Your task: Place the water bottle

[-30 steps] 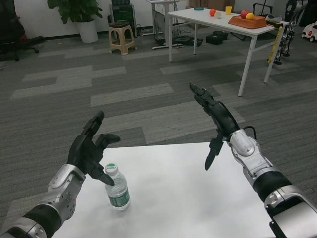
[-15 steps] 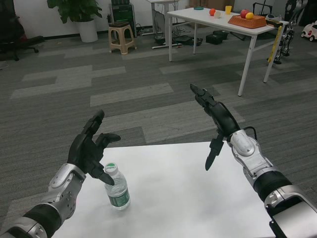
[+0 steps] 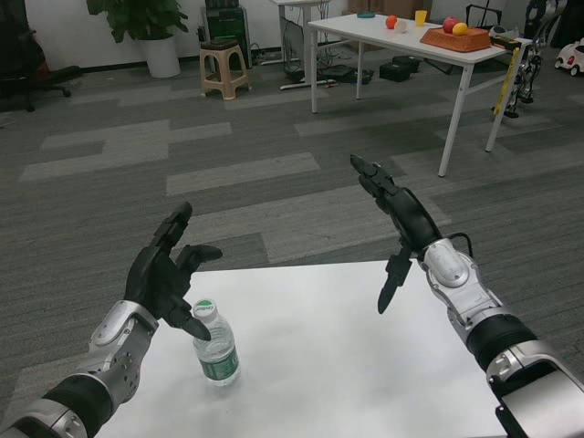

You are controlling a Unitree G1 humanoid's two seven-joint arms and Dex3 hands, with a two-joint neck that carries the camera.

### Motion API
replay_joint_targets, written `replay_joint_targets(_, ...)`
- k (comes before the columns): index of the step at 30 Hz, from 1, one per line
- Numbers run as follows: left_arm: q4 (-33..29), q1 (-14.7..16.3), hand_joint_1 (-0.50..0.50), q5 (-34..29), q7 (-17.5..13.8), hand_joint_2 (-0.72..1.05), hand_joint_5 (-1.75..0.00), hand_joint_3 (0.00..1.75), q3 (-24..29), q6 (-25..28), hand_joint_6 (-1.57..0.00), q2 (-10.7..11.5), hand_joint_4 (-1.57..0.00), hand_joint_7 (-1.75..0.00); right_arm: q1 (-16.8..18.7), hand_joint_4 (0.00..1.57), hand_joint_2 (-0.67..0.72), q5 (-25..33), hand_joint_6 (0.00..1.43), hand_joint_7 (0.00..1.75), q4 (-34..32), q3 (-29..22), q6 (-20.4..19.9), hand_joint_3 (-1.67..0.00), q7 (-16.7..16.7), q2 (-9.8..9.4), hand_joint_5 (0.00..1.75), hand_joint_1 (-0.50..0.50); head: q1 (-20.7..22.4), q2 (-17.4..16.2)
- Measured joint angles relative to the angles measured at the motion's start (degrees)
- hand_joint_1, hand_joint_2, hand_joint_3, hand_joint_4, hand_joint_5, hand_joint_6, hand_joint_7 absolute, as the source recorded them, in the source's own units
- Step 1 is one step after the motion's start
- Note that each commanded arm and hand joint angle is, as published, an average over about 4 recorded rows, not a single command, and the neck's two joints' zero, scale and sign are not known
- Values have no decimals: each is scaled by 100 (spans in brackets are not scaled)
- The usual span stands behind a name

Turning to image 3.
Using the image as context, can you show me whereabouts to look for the white toy car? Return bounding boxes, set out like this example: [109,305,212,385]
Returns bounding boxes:
[554,37,584,76]

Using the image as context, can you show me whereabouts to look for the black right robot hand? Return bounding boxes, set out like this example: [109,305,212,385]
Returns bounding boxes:
[349,153,443,316]

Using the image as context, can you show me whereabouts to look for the black office chair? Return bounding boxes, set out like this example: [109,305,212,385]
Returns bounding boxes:
[0,17,82,113]

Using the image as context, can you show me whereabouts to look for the green potted plant white pot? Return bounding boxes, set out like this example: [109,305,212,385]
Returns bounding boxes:
[86,0,189,78]

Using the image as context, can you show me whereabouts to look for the white long-legged table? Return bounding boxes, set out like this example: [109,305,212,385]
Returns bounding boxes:
[306,12,533,178]

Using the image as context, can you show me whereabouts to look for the orange woven basket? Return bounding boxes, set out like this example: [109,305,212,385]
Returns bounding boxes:
[419,26,492,52]

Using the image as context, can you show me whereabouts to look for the silver humanoid robot legs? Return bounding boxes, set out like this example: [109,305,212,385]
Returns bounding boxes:
[504,0,560,119]

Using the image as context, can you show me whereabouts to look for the clear water bottle green label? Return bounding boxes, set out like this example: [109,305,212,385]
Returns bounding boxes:
[192,298,242,387]

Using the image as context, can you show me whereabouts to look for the white standing desk frame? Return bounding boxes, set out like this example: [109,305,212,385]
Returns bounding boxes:
[272,0,337,91]

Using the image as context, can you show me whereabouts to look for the black box on floor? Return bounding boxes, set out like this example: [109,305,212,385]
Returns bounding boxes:
[379,56,422,83]

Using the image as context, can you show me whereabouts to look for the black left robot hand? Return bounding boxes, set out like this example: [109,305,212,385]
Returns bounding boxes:
[123,202,224,342]

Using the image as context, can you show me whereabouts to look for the beige plastic stool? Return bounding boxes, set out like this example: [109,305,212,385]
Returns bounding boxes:
[199,38,253,101]

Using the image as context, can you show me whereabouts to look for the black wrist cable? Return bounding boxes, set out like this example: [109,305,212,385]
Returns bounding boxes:
[449,232,474,256]

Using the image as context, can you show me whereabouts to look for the black computer tower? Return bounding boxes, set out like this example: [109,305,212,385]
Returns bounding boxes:
[203,0,250,47]

